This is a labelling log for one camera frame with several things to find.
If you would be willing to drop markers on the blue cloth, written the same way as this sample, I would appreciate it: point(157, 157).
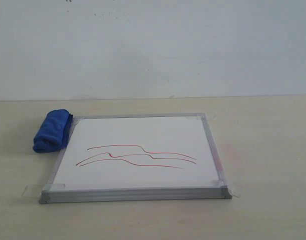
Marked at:
point(53, 134)

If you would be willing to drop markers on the clear tape front right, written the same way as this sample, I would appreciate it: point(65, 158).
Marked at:
point(229, 190)

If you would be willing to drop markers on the whiteboard with aluminium frame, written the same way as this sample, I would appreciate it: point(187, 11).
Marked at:
point(137, 157)

